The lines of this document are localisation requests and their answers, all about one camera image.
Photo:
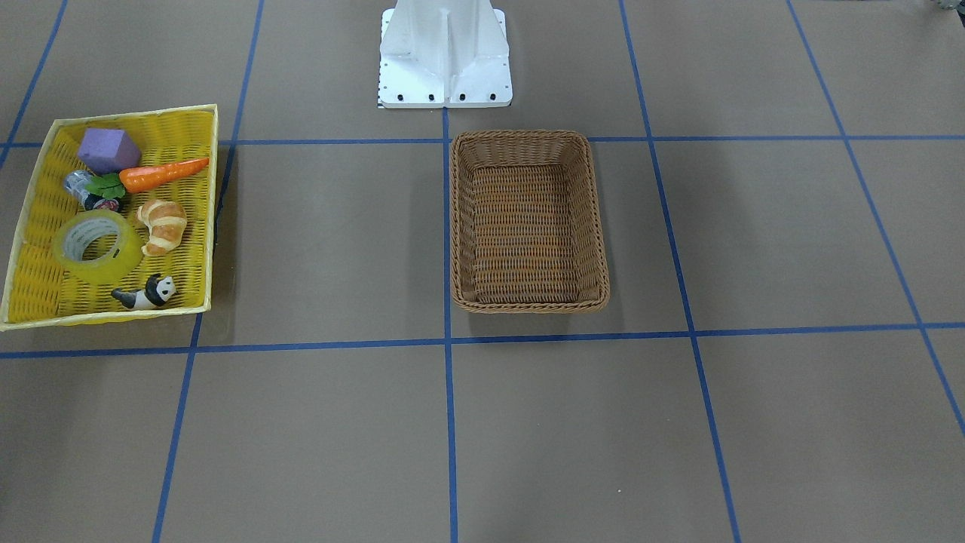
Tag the purple foam block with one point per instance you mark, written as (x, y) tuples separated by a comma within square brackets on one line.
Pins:
[(108, 151)]

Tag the orange toy carrot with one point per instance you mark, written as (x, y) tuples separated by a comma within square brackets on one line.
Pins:
[(132, 181)]

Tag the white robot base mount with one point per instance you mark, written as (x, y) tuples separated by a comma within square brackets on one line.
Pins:
[(444, 54)]

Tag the yellow woven tray basket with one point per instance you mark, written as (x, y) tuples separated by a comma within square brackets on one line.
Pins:
[(40, 292)]

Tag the toy croissant bread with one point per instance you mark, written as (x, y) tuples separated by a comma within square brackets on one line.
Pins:
[(165, 222)]

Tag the brown wicker basket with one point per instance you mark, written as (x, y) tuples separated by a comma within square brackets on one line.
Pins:
[(526, 229)]

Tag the toy panda figurine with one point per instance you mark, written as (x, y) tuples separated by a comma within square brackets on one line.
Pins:
[(155, 293)]

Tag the yellow clear tape roll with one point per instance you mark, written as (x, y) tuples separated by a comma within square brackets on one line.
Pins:
[(117, 260)]

